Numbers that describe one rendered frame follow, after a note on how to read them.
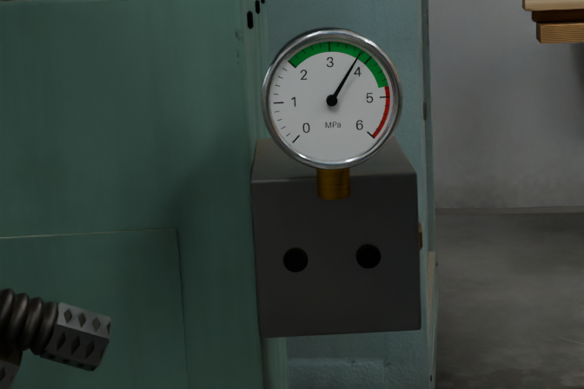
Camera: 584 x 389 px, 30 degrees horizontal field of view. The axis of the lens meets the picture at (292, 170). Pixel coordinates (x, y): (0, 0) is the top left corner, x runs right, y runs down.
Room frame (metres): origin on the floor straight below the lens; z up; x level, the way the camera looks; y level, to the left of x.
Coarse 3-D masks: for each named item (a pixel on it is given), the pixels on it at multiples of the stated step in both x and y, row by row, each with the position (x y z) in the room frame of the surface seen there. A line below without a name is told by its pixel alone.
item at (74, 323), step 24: (0, 312) 0.44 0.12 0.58; (24, 312) 0.44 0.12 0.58; (48, 312) 0.45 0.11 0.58; (72, 312) 0.45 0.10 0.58; (0, 336) 0.44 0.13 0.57; (24, 336) 0.44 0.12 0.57; (48, 336) 0.44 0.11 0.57; (72, 336) 0.44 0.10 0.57; (96, 336) 0.45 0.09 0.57; (0, 360) 0.45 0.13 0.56; (72, 360) 0.44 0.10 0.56; (96, 360) 0.45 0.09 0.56; (0, 384) 0.45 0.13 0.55
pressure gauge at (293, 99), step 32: (320, 32) 0.48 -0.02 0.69; (352, 32) 0.48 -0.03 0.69; (288, 64) 0.48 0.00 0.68; (320, 64) 0.48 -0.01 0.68; (384, 64) 0.48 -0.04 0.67; (288, 96) 0.48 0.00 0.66; (320, 96) 0.48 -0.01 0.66; (352, 96) 0.48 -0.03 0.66; (384, 96) 0.48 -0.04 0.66; (288, 128) 0.48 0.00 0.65; (320, 128) 0.48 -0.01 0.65; (352, 128) 0.48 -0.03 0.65; (384, 128) 0.48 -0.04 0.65; (320, 160) 0.48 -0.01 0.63; (352, 160) 0.48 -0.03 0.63; (320, 192) 0.50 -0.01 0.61
